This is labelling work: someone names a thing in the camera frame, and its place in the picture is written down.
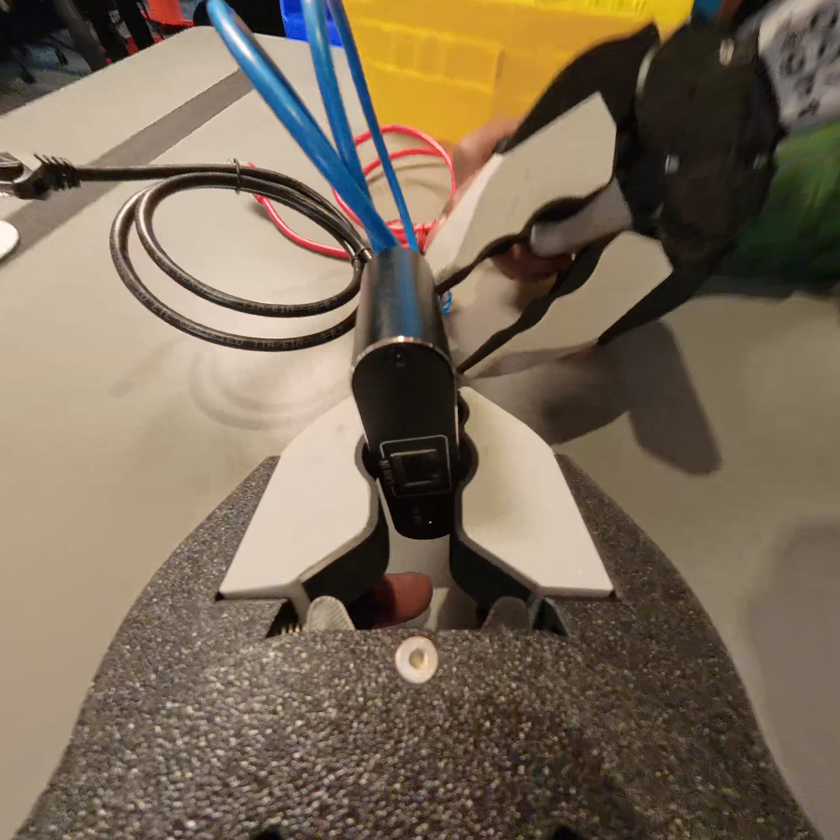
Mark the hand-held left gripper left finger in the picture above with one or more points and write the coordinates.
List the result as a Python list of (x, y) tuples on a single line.
[(308, 518)]

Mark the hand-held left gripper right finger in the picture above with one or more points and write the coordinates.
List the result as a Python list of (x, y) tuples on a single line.
[(525, 518)]

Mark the blue plastic bin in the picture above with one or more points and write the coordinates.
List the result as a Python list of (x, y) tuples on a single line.
[(292, 13)]

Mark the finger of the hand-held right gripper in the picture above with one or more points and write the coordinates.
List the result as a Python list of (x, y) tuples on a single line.
[(544, 157), (604, 289)]

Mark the person's right forearm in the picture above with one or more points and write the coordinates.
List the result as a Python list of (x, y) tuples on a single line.
[(800, 210)]

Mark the person's left hand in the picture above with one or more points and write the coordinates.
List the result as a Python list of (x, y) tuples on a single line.
[(403, 600)]

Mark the black ethernet port hub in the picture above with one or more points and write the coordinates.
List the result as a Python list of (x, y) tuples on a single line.
[(400, 308)]

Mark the orange traffic cone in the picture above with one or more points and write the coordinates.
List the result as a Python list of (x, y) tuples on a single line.
[(170, 10)]

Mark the yellow plastic bin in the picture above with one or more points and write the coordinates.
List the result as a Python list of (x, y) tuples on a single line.
[(446, 59)]

